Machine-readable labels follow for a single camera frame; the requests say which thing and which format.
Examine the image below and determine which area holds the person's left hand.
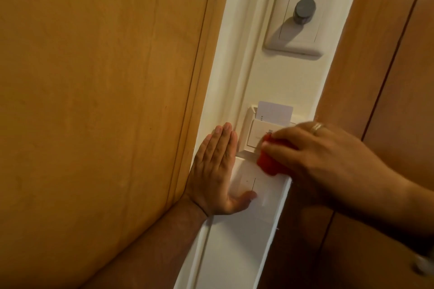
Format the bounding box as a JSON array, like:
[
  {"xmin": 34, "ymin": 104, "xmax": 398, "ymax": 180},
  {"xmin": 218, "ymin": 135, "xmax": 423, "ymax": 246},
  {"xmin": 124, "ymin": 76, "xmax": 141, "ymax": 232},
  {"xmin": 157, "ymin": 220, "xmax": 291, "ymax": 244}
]
[{"xmin": 183, "ymin": 122, "xmax": 258, "ymax": 217}]

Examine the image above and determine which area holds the person's right hand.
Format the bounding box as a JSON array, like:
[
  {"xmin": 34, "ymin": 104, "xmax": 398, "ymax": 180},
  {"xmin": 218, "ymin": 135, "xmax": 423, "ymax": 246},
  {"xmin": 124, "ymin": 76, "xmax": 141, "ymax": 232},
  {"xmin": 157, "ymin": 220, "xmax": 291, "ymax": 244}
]
[{"xmin": 260, "ymin": 121, "xmax": 412, "ymax": 213}]

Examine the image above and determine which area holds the red cleaning cloth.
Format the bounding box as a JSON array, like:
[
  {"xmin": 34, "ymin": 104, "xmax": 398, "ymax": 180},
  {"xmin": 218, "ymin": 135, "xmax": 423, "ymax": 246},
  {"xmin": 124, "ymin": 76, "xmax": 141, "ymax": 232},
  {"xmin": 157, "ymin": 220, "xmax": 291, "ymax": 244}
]
[{"xmin": 256, "ymin": 134, "xmax": 299, "ymax": 176}]

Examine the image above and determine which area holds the person's left forearm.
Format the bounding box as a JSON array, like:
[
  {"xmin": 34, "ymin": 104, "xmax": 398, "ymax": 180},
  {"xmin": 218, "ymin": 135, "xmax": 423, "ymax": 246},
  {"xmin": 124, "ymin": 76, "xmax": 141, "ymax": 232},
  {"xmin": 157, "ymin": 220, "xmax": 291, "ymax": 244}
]
[{"xmin": 80, "ymin": 197, "xmax": 208, "ymax": 289}]

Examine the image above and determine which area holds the person's right forearm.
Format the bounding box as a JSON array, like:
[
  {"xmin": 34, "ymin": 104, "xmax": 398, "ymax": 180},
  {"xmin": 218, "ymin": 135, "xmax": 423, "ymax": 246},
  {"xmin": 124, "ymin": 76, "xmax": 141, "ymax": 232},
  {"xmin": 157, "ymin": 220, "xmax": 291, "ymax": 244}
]
[{"xmin": 390, "ymin": 177, "xmax": 434, "ymax": 259}]

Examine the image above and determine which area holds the white key card holder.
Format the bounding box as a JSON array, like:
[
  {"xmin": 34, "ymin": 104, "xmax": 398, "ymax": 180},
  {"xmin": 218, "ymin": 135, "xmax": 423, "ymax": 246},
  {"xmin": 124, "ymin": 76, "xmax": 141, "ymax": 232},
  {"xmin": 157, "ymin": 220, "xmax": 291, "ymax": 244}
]
[{"xmin": 236, "ymin": 105, "xmax": 306, "ymax": 159}]

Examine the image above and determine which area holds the white key card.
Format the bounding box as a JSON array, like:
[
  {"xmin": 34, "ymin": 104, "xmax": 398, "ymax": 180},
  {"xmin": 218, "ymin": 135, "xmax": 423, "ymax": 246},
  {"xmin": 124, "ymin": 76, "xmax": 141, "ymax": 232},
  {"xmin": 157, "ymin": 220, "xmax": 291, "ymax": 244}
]
[{"xmin": 255, "ymin": 101, "xmax": 294, "ymax": 126}]

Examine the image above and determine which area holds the wooden door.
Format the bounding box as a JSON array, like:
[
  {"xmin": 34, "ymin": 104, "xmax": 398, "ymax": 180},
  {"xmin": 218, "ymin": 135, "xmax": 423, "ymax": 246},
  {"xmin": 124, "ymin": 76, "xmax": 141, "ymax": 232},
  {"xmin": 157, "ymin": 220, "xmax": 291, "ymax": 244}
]
[{"xmin": 0, "ymin": 0, "xmax": 217, "ymax": 289}]

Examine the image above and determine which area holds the grey dimmer knob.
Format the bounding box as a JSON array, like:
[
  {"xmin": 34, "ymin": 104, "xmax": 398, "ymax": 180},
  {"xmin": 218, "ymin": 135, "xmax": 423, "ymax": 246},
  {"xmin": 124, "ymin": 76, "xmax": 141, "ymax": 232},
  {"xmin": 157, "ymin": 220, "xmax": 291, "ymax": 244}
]
[{"xmin": 293, "ymin": 0, "xmax": 317, "ymax": 25}]

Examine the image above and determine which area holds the white light switch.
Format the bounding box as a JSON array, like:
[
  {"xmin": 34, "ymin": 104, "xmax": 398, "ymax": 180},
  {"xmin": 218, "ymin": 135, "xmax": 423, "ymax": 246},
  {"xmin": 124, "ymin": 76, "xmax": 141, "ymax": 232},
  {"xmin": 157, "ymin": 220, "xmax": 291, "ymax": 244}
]
[{"xmin": 228, "ymin": 157, "xmax": 292, "ymax": 223}]

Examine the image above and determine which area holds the white dimmer switch plate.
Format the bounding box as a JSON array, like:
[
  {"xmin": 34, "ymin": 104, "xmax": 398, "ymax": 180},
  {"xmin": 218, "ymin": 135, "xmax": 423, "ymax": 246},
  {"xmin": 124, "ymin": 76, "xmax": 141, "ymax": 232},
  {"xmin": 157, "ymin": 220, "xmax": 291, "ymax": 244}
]
[{"xmin": 264, "ymin": 0, "xmax": 336, "ymax": 57}]

